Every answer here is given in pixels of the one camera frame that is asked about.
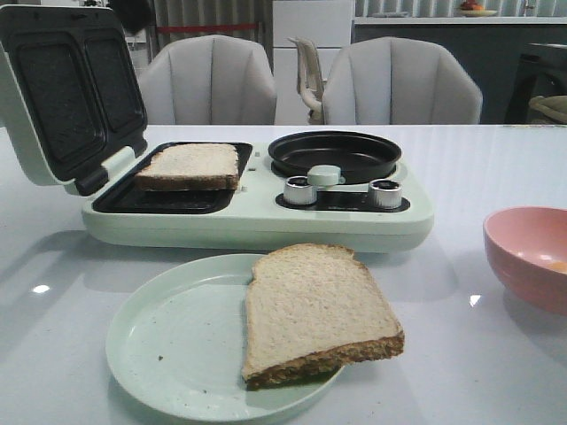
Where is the mint green sandwich maker lid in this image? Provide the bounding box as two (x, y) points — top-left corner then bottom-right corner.
(1, 4), (147, 196)

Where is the mint green round plate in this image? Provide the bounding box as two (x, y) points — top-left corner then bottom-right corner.
(105, 253), (340, 424)

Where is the white cabinet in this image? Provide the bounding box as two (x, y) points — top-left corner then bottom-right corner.
(273, 1), (355, 125)

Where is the bread slice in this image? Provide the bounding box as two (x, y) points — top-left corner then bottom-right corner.
(242, 243), (405, 389)
(134, 143), (239, 191)

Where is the silver control knob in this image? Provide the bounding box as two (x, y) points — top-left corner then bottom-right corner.
(283, 175), (317, 206)
(367, 179), (402, 210)

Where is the black round frying pan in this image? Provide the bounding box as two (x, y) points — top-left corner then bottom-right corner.
(268, 130), (402, 185)

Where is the dark grey counter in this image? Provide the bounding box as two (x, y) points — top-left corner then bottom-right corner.
(353, 17), (566, 124)

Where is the left grey upholstered chair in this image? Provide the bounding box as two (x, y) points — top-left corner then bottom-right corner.
(138, 35), (277, 125)

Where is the beige cushion at right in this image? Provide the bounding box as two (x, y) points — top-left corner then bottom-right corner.
(529, 95), (566, 124)

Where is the pink bowl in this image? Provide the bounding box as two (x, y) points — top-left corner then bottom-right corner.
(483, 206), (566, 315)

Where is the grey upholstered chair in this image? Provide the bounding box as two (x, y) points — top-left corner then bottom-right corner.
(322, 37), (483, 125)
(138, 35), (277, 125)

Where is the orange shrimp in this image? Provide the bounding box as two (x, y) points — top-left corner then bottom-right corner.
(549, 261), (567, 274)

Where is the beige office chair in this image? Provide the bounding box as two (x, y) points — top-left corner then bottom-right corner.
(288, 37), (325, 125)

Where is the left silver control knob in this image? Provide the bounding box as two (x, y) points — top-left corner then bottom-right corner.
(283, 175), (317, 206)

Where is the mint green breakfast maker base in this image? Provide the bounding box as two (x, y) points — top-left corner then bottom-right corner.
(82, 142), (434, 253)

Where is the right silver control knob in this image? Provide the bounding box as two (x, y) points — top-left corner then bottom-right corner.
(367, 179), (402, 210)

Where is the right grey upholstered chair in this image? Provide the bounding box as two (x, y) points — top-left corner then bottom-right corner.
(322, 37), (483, 125)

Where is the fruit plate on counter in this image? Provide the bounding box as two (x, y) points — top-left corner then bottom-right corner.
(456, 1), (498, 18)

